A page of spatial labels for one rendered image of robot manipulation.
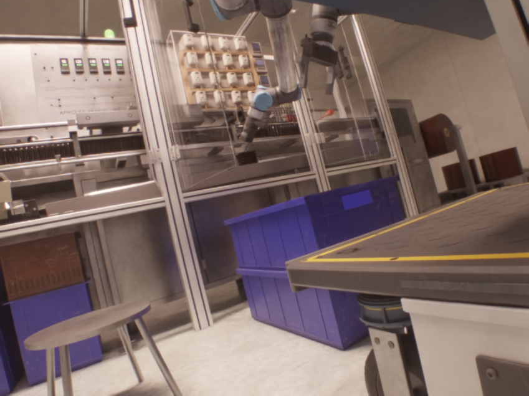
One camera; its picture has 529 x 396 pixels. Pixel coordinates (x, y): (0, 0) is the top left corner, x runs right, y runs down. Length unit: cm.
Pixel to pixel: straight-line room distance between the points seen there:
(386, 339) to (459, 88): 562
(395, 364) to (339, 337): 45
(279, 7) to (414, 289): 105
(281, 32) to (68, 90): 135
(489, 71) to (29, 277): 573
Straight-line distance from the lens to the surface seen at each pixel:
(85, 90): 220
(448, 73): 607
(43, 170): 197
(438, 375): 35
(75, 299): 149
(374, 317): 47
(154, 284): 175
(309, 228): 87
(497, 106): 571
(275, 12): 122
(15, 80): 224
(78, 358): 153
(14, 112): 217
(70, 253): 148
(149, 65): 166
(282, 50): 137
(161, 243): 175
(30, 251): 150
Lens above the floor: 40
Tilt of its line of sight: 4 degrees up
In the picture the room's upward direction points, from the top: 14 degrees counter-clockwise
